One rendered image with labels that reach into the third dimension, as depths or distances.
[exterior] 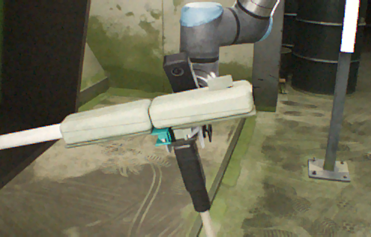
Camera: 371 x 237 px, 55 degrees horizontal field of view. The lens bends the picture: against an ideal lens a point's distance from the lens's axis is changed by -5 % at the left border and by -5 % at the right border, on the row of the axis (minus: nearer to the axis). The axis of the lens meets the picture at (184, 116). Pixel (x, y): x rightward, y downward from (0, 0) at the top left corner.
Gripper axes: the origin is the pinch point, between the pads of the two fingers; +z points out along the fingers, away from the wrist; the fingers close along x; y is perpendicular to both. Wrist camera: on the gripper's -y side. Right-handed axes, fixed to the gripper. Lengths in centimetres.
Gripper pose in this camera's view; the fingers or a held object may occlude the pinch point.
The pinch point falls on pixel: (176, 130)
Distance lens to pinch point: 58.2
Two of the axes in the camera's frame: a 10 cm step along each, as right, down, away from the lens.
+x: -9.7, 1.6, 2.0
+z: -1.2, 3.9, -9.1
